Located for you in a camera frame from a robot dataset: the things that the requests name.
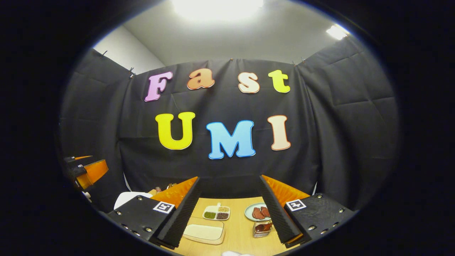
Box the black backdrop cloth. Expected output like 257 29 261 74
60 36 398 214

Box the white rice cooker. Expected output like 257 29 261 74
114 191 153 210

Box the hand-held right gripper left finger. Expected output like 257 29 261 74
107 177 202 250

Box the ceiling light panel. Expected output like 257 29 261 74
172 0 265 20
326 24 350 40

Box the white divided dish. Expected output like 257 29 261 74
203 203 231 221

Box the clear wire chopstick holder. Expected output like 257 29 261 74
253 220 273 238

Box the clear plastic rice container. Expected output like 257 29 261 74
183 217 225 245

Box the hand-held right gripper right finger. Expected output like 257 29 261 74
258 174 357 249

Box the pale green plate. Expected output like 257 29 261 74
245 203 271 222

